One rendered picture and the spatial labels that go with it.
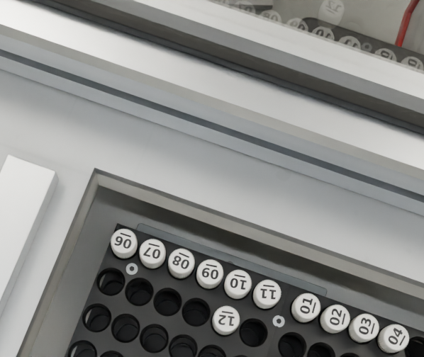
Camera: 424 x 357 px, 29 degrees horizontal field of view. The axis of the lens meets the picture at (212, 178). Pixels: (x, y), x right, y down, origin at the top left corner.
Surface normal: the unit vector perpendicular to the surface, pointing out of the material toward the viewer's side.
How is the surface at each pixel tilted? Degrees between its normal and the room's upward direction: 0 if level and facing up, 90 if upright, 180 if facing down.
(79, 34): 0
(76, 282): 0
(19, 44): 90
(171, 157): 0
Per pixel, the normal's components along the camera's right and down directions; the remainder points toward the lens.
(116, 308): 0.06, -0.29
